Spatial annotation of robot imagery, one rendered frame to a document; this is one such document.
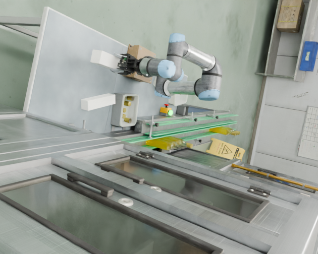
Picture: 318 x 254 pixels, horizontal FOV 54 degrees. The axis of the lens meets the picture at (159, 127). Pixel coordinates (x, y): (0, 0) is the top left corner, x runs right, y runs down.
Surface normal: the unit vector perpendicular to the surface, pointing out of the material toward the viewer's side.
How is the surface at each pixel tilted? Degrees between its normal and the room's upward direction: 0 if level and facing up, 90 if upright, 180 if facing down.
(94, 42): 0
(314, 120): 90
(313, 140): 90
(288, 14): 89
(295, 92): 90
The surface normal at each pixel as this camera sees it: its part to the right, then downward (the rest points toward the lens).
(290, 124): -0.55, 0.07
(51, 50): 0.82, 0.21
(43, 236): 0.13, -0.98
